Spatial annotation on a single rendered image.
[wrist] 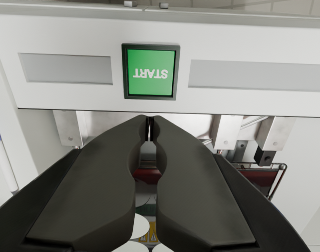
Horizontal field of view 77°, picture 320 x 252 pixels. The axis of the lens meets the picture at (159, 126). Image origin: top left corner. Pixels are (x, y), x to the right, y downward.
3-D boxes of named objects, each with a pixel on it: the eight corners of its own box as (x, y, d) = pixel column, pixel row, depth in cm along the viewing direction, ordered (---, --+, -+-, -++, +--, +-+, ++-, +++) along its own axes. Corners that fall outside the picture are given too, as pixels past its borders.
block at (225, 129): (228, 140, 35) (234, 150, 33) (209, 139, 35) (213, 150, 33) (240, 97, 31) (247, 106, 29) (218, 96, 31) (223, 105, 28)
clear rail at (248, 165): (283, 166, 37) (287, 172, 36) (78, 162, 36) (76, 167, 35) (286, 161, 37) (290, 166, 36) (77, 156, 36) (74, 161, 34)
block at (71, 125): (88, 136, 34) (83, 147, 32) (68, 136, 34) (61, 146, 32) (80, 92, 30) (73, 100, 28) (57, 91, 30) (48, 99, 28)
